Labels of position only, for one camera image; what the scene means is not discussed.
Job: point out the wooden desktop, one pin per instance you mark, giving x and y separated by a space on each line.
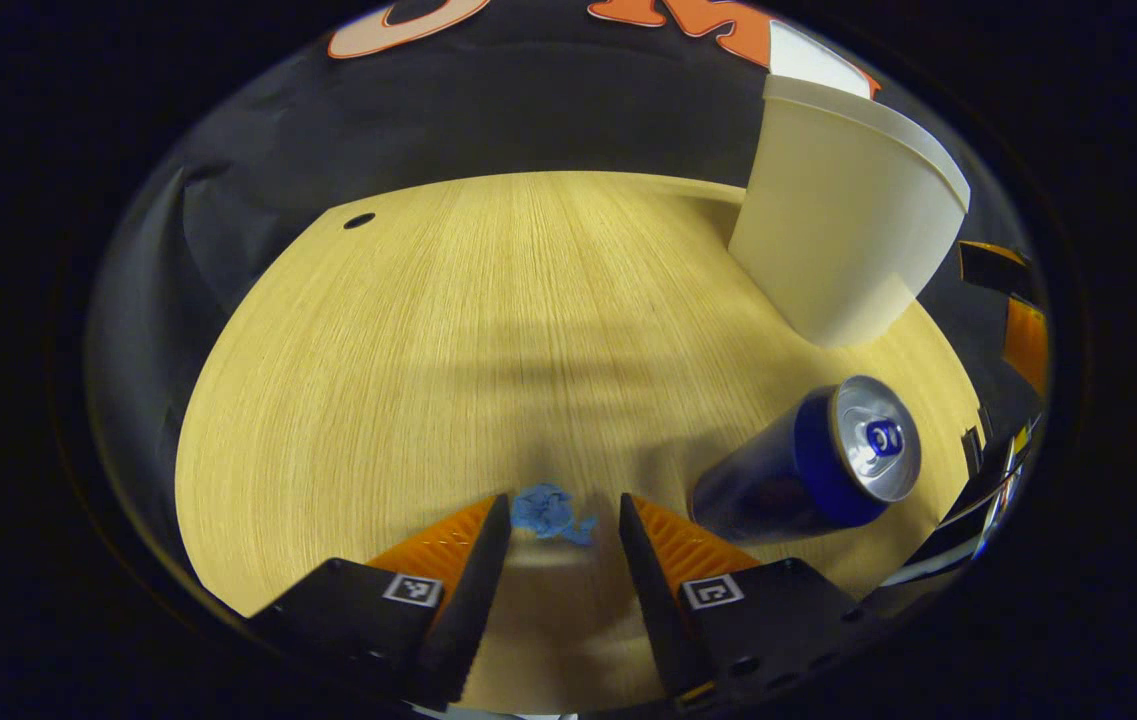
428 380

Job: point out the white desktop garbage bin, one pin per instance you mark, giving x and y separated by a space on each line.
838 220

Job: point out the blue pop can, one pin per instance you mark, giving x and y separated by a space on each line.
788 480

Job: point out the black table bracket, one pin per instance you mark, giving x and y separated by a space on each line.
974 450

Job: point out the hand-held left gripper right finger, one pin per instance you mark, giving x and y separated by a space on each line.
653 600

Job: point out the blue paper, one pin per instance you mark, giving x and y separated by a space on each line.
548 512

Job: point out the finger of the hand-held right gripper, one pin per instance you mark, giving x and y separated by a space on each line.
1026 345
993 268

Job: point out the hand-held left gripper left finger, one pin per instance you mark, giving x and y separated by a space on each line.
473 600

